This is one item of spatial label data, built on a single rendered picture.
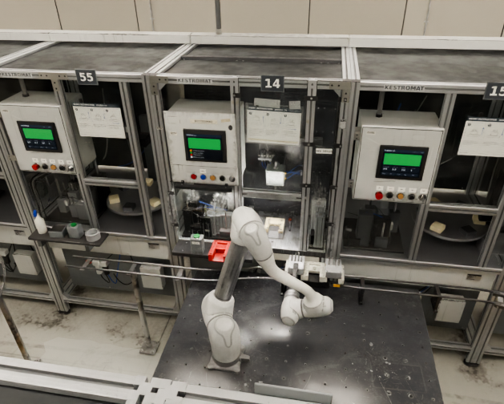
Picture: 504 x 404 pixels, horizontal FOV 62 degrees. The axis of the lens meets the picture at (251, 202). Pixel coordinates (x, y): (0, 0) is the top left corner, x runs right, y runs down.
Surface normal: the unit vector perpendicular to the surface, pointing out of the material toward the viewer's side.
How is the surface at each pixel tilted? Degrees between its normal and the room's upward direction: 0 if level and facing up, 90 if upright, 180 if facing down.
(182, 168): 90
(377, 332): 0
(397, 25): 90
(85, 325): 0
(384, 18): 90
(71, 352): 0
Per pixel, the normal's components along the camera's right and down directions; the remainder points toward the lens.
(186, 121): -0.17, 0.53
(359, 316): -0.02, -0.84
